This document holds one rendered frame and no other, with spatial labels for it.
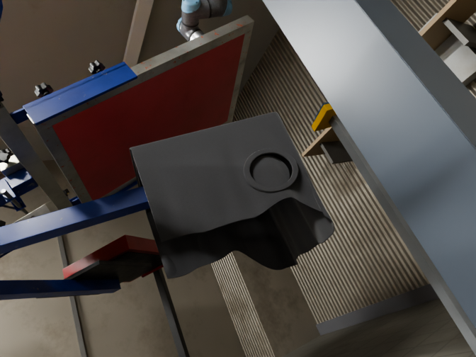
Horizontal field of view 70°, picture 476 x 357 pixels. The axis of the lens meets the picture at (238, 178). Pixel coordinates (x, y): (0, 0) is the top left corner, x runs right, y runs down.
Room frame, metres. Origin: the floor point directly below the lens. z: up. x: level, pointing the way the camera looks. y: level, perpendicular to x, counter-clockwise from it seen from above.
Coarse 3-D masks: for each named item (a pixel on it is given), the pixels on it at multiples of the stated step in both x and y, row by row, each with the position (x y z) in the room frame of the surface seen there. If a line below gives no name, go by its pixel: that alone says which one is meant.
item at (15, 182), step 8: (24, 168) 0.88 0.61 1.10; (8, 176) 0.86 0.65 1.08; (16, 176) 0.87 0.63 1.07; (24, 176) 0.88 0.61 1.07; (8, 184) 0.86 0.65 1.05; (16, 184) 0.87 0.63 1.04; (24, 184) 0.89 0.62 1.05; (32, 184) 0.91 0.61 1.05; (16, 192) 0.89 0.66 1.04; (24, 192) 0.92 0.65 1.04; (0, 200) 0.88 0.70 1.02
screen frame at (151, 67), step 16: (224, 32) 0.87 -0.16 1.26; (240, 32) 0.92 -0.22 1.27; (176, 48) 0.82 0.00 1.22; (192, 48) 0.83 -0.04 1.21; (208, 48) 0.88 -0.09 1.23; (144, 64) 0.78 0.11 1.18; (160, 64) 0.79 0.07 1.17; (176, 64) 0.84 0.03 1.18; (240, 64) 1.09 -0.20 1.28; (144, 80) 0.80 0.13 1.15; (240, 80) 1.19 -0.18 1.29; (112, 96) 0.77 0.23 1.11; (48, 128) 0.72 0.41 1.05; (48, 144) 0.77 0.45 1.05; (64, 160) 0.87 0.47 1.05; (80, 192) 1.07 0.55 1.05; (112, 192) 1.23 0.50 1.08
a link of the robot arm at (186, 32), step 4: (180, 20) 1.10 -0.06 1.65; (180, 24) 1.11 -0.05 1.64; (180, 28) 1.12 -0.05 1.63; (184, 28) 1.10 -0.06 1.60; (188, 28) 1.10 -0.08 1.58; (192, 28) 1.10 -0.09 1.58; (196, 28) 1.11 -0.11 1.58; (180, 32) 1.14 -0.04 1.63; (184, 32) 1.12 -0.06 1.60; (188, 32) 1.11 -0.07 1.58; (192, 32) 1.11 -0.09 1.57; (184, 36) 1.14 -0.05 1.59; (188, 36) 1.12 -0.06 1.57; (188, 40) 1.14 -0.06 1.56
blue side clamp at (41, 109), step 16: (96, 80) 0.72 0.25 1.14; (112, 80) 0.73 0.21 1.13; (128, 80) 0.75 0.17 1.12; (48, 96) 0.68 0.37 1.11; (64, 96) 0.69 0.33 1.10; (80, 96) 0.70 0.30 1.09; (96, 96) 0.72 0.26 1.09; (32, 112) 0.66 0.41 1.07; (48, 112) 0.67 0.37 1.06; (64, 112) 0.69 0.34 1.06
